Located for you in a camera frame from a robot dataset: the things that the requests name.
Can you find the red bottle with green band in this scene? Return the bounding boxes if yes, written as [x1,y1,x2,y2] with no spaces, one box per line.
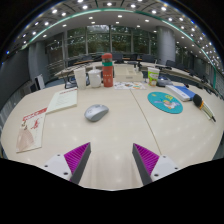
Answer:
[101,52,115,88]

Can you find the ceiling lights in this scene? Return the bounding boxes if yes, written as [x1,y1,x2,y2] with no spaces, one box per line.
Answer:
[6,0,224,73]

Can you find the cream booklet with red header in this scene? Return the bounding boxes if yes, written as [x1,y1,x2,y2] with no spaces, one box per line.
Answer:
[45,87,79,115]

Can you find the black handheld microphone, orange band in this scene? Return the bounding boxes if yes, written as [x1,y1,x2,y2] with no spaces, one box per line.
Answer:
[192,93,217,123]

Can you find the silver computer mouse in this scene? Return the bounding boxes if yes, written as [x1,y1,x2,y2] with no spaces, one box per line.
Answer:
[83,103,110,123]

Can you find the black gooseneck conference microphone unit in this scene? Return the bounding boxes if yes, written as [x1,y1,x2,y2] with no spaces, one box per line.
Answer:
[156,75,174,88]
[63,71,91,90]

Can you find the white cardboard box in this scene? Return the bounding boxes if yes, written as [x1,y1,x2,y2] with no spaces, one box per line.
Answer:
[113,63,144,83]

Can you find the dark office chairs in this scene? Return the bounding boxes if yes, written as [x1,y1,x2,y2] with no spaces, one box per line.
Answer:
[68,51,214,91]

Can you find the white leaning board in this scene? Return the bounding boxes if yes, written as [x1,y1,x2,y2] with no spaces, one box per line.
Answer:
[34,73,46,90]

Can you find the round teal cartoon mouse pad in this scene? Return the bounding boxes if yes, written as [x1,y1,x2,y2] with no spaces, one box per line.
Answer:
[147,91,184,115]

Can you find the white lidded mug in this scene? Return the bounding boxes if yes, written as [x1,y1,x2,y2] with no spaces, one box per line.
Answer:
[87,66,103,89]

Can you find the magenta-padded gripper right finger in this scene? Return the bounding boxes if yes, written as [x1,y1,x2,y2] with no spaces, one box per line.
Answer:
[131,143,181,186]

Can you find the stack of white paper cups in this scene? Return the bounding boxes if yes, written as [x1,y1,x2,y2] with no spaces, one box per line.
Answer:
[73,66,88,90]

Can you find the red and white magazine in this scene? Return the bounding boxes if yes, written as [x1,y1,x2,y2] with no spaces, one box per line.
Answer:
[15,106,48,154]

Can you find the green printed paper cup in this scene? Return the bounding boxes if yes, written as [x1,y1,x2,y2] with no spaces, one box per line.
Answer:
[147,66,161,87]

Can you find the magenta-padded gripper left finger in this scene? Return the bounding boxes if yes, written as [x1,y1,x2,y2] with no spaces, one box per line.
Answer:
[42,142,92,185]

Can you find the colourful sticker sheet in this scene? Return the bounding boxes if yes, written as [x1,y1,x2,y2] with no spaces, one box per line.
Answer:
[113,81,147,91]

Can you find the blue and white book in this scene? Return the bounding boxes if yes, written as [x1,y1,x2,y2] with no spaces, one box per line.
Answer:
[165,84,197,102]

